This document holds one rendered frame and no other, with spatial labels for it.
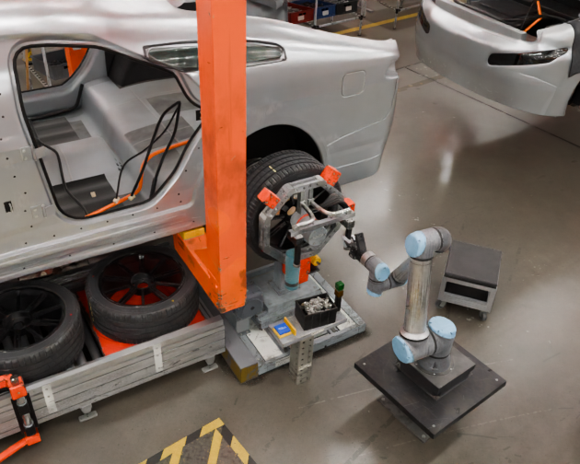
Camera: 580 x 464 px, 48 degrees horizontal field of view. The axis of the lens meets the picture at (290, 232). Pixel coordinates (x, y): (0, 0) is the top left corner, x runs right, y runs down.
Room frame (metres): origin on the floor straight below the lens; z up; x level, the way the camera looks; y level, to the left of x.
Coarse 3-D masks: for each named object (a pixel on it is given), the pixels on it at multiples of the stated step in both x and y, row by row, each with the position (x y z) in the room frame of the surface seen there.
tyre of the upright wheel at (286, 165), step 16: (272, 160) 3.23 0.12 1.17; (288, 160) 3.22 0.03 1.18; (304, 160) 3.24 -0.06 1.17; (256, 176) 3.15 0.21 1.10; (272, 176) 3.10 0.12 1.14; (288, 176) 3.10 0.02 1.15; (304, 176) 3.16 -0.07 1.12; (256, 192) 3.05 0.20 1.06; (256, 208) 2.99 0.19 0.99; (256, 224) 3.00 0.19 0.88; (256, 240) 2.99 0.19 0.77
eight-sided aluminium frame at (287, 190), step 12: (300, 180) 3.10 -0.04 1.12; (312, 180) 3.11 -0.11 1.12; (324, 180) 3.13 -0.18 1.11; (288, 192) 3.00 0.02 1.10; (336, 192) 3.18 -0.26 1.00; (276, 204) 2.97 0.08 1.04; (336, 204) 3.21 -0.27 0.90; (264, 216) 2.94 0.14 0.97; (264, 228) 2.93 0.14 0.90; (336, 228) 3.19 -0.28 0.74; (264, 240) 2.93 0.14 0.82; (324, 240) 3.15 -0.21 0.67; (276, 252) 2.97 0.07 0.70; (312, 252) 3.11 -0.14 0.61
